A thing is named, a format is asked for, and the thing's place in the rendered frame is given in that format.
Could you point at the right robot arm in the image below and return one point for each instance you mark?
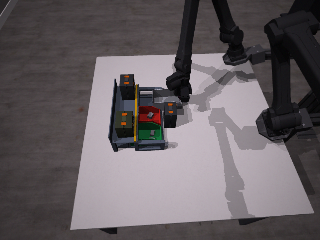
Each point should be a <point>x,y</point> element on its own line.
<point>229,33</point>

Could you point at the dark grey metal rack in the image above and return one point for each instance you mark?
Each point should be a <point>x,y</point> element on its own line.
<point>118,104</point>

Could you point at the red open bin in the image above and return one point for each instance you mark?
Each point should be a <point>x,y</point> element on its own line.
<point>144,112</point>

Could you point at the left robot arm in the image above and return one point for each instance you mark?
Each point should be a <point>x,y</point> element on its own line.
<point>288,35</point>

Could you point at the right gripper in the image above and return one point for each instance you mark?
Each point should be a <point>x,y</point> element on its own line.
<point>179,95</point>

